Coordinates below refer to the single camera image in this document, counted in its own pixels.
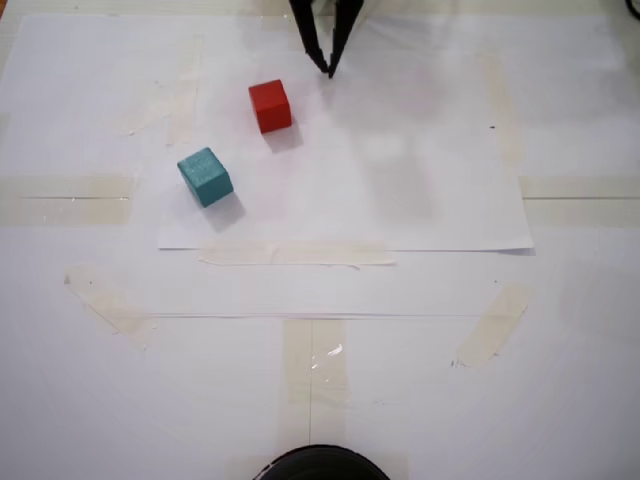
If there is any red cube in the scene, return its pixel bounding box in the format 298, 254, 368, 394
248, 78, 293, 135

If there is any black rounded stand base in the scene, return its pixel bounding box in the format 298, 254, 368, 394
253, 443, 392, 480

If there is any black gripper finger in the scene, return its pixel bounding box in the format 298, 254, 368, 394
288, 0, 330, 76
328, 0, 367, 80

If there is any white paper sheet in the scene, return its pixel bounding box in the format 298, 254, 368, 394
133, 48, 536, 257

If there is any blue cube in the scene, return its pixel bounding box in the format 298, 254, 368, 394
176, 146, 235, 209

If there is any beige tape strip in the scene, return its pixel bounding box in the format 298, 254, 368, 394
0, 174, 136, 227
474, 49, 527, 176
456, 283, 535, 370
282, 318, 349, 437
166, 33, 206, 147
63, 264, 160, 351
517, 175, 640, 227

